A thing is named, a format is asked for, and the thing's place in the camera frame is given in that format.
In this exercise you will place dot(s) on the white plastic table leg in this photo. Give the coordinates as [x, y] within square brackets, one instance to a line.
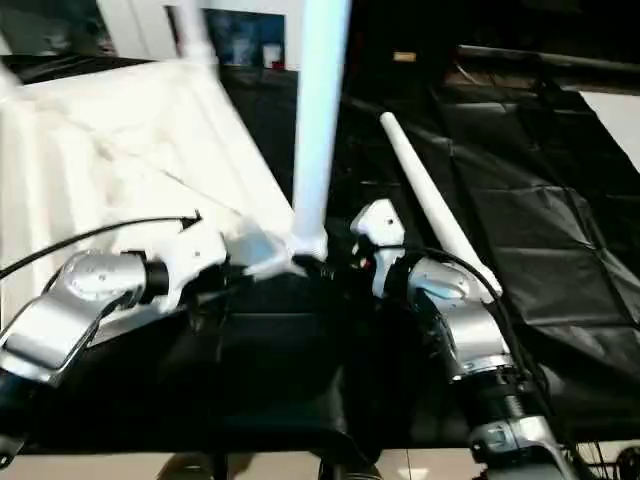
[192, 30]
[9, 65]
[430, 190]
[320, 100]

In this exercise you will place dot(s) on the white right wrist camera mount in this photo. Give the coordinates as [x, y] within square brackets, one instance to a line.
[380, 225]

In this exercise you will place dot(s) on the white blue patterned jar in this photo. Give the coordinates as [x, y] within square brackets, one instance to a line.
[239, 49]

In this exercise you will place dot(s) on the black cabinet with gold label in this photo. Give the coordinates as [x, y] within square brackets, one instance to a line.
[500, 25]

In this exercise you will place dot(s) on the dark robot left foot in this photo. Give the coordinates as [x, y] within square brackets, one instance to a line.
[192, 470]

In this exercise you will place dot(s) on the white plastic table top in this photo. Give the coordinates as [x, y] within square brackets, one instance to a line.
[100, 150]

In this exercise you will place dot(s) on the white flat board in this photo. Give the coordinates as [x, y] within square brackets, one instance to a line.
[615, 125]

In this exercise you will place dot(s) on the white display cabinet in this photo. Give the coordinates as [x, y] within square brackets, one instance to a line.
[140, 25]

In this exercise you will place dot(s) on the black work mat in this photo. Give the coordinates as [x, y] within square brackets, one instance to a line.
[550, 225]

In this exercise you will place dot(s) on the dark robot right foot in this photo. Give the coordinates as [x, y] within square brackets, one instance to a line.
[350, 472]

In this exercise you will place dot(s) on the small white cup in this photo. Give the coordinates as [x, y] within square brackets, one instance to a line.
[271, 53]

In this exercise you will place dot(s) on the dark robot foot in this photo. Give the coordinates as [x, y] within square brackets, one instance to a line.
[350, 472]
[192, 470]

